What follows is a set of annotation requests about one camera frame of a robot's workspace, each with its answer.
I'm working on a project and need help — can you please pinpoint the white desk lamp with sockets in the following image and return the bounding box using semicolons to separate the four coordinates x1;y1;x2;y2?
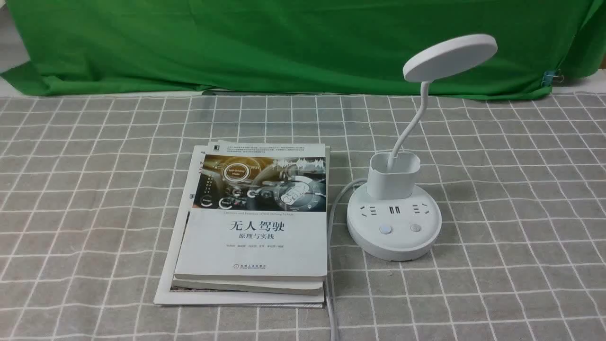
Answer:
347;33;498;262

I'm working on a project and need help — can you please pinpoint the top book white cover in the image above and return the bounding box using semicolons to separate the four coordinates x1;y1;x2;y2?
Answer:
174;144;328;283

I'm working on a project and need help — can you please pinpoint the middle book under top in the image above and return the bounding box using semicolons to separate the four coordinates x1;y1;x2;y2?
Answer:
171;140;331;296

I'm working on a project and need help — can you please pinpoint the bottom large white book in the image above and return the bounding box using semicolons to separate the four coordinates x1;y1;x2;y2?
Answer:
153;145;325;309

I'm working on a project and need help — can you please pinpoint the grey checked tablecloth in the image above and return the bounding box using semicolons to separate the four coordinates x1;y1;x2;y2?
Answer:
0;93;606;341

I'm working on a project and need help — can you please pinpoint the green backdrop cloth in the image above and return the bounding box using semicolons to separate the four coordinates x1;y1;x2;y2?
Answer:
2;0;605;99

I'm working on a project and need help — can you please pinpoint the blue binder clip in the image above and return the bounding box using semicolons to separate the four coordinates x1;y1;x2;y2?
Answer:
541;69;565;87

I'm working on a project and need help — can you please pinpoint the white lamp power cable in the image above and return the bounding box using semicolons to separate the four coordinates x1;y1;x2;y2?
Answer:
326;178;368;341

